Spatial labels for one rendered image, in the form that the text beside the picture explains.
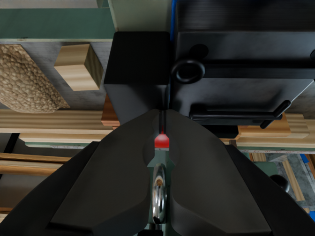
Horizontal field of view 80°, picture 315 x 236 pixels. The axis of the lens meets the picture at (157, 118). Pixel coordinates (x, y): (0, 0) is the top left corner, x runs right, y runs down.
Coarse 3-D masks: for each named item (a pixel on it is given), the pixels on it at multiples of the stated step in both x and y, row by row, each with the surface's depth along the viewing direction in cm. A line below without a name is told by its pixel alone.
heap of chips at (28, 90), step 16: (0, 48) 22; (16, 48) 23; (0, 64) 22; (16, 64) 23; (32, 64) 25; (0, 80) 23; (16, 80) 24; (32, 80) 25; (48, 80) 28; (0, 96) 25; (16, 96) 26; (32, 96) 27; (48, 96) 29; (32, 112) 30; (48, 112) 31
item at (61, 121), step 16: (0, 112) 35; (16, 112) 35; (64, 112) 35; (80, 112) 35; (96, 112) 35; (0, 128) 34; (16, 128) 33; (32, 128) 33; (48, 128) 33; (64, 128) 33; (80, 128) 33; (96, 128) 33; (112, 128) 33; (304, 128) 32
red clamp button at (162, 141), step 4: (160, 136) 13; (164, 136) 13; (156, 140) 14; (160, 140) 14; (164, 140) 14; (168, 140) 14; (156, 144) 15; (160, 144) 15; (164, 144) 15; (168, 144) 15
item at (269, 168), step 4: (256, 164) 25; (260, 164) 25; (264, 164) 25; (268, 164) 25; (272, 164) 25; (260, 168) 25; (264, 168) 25; (268, 168) 25; (272, 168) 25; (276, 168) 25; (264, 172) 25; (268, 172) 25; (272, 172) 25; (276, 172) 25
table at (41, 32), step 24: (0, 24) 23; (24, 24) 23; (48, 24) 23; (72, 24) 22; (96, 24) 22; (24, 48) 23; (48, 48) 23; (96, 48) 22; (48, 72) 26; (72, 96) 31; (96, 96) 31; (312, 96) 29
